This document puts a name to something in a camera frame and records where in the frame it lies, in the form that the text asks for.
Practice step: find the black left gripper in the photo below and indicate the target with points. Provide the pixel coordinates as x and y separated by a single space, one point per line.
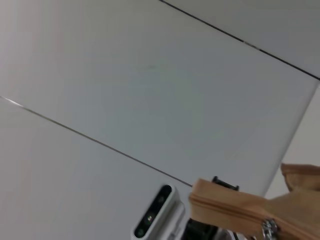
200 232

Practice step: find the khaki canvas food bag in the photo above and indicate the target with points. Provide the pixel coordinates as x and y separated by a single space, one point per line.
225 207

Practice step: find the silver metal zipper pull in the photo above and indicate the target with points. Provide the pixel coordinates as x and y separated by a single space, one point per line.
270 228

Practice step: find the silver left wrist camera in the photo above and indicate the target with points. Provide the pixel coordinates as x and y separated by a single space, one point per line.
152 215

